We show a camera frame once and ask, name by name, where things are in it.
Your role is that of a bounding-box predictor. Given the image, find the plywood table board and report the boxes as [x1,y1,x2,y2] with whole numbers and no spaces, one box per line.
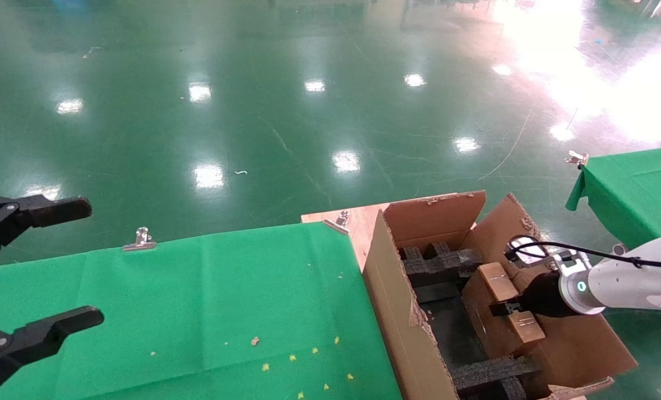
[301,203,389,271]

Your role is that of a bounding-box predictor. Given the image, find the large open cardboard carton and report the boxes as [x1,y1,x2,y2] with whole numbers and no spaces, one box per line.
[362,191,638,400]

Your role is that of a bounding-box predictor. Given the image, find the small brown cardboard box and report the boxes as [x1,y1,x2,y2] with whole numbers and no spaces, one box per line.
[463,261,546,359]

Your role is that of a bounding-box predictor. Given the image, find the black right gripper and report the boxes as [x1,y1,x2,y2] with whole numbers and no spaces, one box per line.
[489,271,568,319]

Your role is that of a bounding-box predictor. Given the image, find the large green table cloth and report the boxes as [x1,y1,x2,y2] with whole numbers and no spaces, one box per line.
[0,222,403,400]

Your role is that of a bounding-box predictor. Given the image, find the silver camera mount bracket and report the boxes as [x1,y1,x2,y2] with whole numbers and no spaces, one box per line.
[553,250,592,276]

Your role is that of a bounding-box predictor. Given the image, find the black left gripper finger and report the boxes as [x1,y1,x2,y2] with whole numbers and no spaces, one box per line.
[0,307,105,398]
[0,194,93,268]

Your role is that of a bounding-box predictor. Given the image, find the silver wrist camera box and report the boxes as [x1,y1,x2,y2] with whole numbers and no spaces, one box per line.
[505,235,556,268]

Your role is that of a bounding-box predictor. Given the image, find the green cloth side table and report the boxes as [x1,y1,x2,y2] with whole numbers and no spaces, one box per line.
[565,146,661,341]

